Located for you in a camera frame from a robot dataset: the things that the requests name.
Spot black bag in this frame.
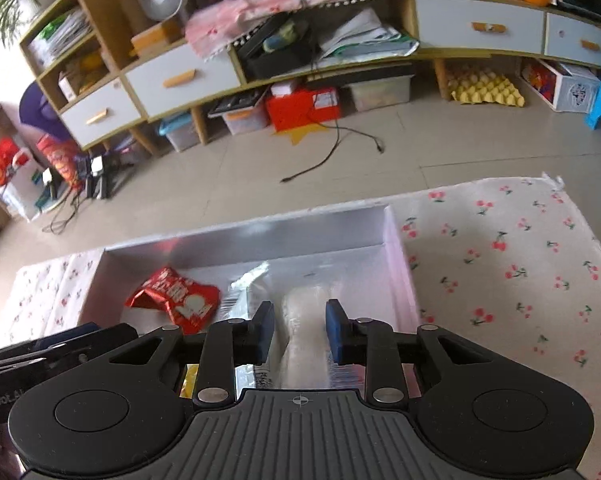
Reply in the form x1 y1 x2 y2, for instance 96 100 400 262
238 15 321 81

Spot white shopping bag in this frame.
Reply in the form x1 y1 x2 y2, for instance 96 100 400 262
0 160 48 221

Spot clear storage bin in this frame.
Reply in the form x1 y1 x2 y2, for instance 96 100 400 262
343 72 414 113
208 90 271 136

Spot pink cardboard box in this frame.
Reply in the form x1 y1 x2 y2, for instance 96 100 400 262
78 202 421 391

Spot thin black floor cable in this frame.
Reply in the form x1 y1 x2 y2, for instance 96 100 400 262
43 195 81 233

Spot red cartoon gift bag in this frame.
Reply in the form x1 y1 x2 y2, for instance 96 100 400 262
35 135 84 188

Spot long wooden cabinet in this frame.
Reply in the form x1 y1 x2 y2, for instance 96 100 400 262
19 0 601 156

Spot stack of papers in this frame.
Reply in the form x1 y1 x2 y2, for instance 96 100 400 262
321 7 421 61

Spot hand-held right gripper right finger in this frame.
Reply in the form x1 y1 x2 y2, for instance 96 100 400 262
325 299 497 407

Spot black keyboard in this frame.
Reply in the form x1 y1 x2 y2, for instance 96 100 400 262
208 91 268 113

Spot yellow snack packet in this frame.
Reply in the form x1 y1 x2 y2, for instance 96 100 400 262
179 364 200 397

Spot purple round object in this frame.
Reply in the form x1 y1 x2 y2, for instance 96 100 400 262
19 82 64 141

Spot white printed box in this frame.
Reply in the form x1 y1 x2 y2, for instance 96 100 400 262
523 57 601 113

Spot red snack packet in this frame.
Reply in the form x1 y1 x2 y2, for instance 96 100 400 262
124 266 222 335

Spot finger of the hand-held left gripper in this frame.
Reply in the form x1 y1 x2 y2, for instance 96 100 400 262
0 323 137 386
0 323 101 363

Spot long white snack packet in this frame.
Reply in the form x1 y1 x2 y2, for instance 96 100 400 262
236 284 366 391

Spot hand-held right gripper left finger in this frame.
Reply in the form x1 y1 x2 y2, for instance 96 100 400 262
105 301 277 408

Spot yellow paper star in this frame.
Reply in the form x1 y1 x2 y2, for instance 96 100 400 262
273 122 341 148

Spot pink floral cloth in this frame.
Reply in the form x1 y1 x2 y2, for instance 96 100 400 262
185 0 469 63

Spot silver snack packet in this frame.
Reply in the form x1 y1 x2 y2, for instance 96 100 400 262
223 260 272 322

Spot blue lid storage bin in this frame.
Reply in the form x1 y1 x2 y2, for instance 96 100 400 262
159 112 201 153

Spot black power cable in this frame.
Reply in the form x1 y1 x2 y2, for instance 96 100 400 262
280 120 386 183

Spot black camera devices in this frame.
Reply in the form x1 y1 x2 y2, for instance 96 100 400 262
83 152 136 201

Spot white drawer wooden handle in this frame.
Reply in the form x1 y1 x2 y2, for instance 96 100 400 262
60 77 146 151
415 0 549 56
545 11 601 68
125 42 244 118

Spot yellow egg tray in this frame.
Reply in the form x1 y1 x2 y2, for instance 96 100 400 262
445 67 526 108

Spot small wooden box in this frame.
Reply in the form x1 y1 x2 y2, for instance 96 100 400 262
130 25 168 56

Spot red box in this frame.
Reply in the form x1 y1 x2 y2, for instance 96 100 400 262
265 85 341 133

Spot cherry print tablecloth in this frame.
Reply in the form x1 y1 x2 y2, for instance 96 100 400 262
0 175 601 480

